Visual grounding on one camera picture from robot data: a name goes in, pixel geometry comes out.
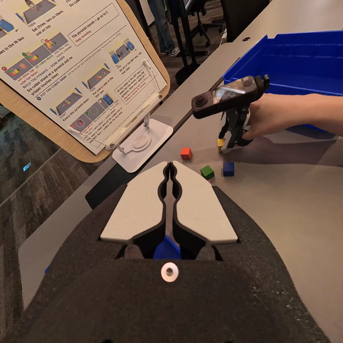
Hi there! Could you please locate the person's right hand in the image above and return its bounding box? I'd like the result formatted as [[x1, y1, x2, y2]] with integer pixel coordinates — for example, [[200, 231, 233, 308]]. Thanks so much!
[[242, 93, 296, 141]]

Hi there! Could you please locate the blue plastic storage bin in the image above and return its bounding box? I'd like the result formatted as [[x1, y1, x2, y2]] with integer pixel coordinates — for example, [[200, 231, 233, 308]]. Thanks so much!
[[44, 234, 182, 274], [222, 29, 343, 134]]

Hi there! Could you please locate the printed instruction sheet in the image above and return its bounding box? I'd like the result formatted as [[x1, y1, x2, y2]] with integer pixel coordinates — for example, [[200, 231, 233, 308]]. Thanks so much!
[[0, 0, 168, 156]]

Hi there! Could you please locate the black office chair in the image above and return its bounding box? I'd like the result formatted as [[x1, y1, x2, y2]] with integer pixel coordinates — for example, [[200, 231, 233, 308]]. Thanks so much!
[[192, 0, 224, 48], [220, 0, 270, 44]]

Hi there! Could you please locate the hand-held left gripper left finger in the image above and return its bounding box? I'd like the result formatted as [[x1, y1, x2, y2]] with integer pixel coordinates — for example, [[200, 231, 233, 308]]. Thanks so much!
[[100, 161, 171, 259]]

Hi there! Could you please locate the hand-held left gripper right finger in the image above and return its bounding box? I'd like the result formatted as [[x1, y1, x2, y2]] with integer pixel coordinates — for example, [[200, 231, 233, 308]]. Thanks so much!
[[171, 160, 239, 259]]

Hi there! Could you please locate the green wooden cube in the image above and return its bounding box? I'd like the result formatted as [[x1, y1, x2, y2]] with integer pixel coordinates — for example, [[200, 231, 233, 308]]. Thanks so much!
[[200, 165, 215, 181]]

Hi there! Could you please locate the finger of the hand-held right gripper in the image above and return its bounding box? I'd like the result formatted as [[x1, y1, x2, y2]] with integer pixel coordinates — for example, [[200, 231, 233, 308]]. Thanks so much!
[[220, 131, 234, 155]]

